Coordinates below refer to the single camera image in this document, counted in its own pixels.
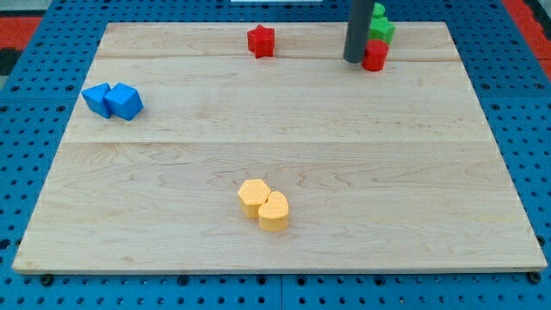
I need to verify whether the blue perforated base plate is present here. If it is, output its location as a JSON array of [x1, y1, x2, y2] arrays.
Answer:
[[1, 0, 550, 309]]

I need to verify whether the yellow hexagon block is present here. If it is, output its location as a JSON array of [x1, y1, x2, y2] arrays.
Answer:
[[238, 179, 271, 219]]

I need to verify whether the green circle block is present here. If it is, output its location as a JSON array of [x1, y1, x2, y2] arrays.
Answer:
[[372, 3, 386, 19]]

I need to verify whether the light wooden board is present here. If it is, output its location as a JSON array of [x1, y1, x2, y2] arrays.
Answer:
[[13, 22, 548, 275]]

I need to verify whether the green star block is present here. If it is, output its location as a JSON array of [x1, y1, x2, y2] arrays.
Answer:
[[368, 17, 395, 45]]

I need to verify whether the blue cube block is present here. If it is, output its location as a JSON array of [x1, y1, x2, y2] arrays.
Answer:
[[105, 83, 144, 121]]

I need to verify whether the yellow heart block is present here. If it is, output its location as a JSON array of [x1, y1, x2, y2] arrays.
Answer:
[[258, 191, 289, 233]]

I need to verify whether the red star block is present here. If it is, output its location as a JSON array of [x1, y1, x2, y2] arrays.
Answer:
[[247, 24, 276, 59]]

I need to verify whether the blue triangle block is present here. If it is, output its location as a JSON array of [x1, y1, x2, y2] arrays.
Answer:
[[81, 83, 111, 119]]

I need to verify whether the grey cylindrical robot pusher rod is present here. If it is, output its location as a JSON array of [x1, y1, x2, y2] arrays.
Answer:
[[344, 0, 375, 64]]

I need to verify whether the red circle block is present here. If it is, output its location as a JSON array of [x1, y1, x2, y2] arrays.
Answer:
[[361, 40, 389, 71]]

